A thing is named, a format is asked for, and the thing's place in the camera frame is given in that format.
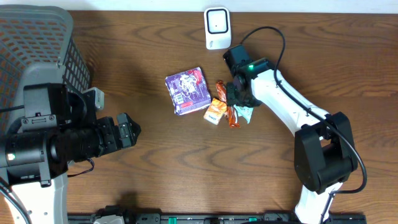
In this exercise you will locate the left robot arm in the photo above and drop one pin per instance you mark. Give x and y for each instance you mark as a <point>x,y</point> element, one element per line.
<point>59,126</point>

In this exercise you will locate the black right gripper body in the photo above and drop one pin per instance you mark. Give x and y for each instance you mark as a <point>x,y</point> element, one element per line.
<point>240,98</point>

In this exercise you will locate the red purple snack bag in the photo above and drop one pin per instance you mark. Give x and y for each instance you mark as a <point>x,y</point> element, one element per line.
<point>188,91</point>

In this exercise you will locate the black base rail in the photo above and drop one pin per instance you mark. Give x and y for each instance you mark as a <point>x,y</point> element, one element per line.
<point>116,214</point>

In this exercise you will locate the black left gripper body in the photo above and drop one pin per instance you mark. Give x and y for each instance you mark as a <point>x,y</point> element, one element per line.
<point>109,135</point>

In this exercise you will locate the brown orange snack packet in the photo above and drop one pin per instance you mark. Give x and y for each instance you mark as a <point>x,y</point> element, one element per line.
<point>231,113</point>

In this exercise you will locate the teal snack packet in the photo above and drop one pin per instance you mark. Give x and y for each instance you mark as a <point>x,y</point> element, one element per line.
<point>245,112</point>

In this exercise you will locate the grey plastic mesh basket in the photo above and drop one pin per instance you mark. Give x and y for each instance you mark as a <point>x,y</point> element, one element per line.
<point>37,48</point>

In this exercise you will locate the orange white snack packet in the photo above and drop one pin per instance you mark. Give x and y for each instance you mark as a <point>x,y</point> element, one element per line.
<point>215,111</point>

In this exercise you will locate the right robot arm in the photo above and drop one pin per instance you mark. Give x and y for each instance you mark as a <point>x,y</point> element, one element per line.
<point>323,158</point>

